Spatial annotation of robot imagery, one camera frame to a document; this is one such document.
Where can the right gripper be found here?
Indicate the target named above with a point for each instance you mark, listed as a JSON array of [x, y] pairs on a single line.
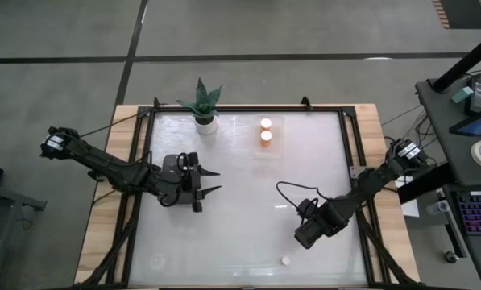
[[320, 225]]

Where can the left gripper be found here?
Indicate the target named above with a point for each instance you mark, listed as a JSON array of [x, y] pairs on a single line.
[[183, 185]]

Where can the pink pill bottle white cap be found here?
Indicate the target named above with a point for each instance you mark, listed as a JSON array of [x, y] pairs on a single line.
[[285, 261]]

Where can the orange pill bottle white cap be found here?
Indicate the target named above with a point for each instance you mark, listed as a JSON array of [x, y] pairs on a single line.
[[266, 123], [266, 137]]

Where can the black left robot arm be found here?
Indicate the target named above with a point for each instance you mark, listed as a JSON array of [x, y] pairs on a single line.
[[103, 165]]

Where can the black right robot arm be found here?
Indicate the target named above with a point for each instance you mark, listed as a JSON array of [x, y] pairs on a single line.
[[369, 185]]

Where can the dark grey plastic bin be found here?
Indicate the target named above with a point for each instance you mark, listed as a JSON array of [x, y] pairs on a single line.
[[168, 163]]

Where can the clear plastic bin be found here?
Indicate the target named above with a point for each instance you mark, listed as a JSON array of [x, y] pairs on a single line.
[[270, 153]]

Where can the green plant in white pot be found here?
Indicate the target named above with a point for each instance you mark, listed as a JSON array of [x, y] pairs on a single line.
[[206, 127]]

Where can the white paper sheet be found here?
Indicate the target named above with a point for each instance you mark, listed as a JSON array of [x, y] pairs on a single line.
[[410, 208]]

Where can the clear water bottle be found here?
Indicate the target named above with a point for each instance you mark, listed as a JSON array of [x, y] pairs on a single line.
[[437, 208]]

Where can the black castor wheel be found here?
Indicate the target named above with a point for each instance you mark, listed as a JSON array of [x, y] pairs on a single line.
[[450, 257]]

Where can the dark grey workstation desk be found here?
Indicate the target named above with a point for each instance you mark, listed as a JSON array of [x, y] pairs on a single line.
[[437, 121]]

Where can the backlit black keyboard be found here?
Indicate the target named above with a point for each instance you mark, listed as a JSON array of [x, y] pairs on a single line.
[[479, 213]]

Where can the small teal box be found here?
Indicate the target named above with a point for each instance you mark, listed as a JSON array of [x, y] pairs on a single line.
[[462, 95]]

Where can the grey metal bench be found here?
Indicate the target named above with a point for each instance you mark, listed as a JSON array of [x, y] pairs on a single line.
[[6, 195]]

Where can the black diagonal pole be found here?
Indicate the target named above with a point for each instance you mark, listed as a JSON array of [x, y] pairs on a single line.
[[465, 62]]

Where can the dark mat striped edges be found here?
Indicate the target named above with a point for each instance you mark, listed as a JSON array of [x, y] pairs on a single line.
[[461, 12]]

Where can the grey metal bracket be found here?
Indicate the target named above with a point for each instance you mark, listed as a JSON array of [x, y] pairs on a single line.
[[355, 171]]

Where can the black aluminium table frame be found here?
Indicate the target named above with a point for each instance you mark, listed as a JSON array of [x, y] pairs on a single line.
[[244, 108]]

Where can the small black frame clamp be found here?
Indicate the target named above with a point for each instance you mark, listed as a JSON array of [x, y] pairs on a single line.
[[156, 101], [305, 102]]

